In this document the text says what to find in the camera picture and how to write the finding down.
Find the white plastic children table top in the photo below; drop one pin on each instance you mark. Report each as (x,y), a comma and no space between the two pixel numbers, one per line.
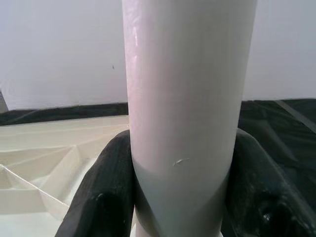
(37,153)

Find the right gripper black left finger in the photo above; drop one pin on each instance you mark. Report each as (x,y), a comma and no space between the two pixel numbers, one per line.
(101,197)

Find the black table cover cloth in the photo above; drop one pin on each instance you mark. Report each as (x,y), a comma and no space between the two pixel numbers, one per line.
(279,128)

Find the white plastic table leg tube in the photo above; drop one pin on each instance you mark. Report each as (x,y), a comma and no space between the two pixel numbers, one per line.
(185,86)

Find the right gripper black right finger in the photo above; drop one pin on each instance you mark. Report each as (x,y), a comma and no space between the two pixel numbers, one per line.
(266,197)

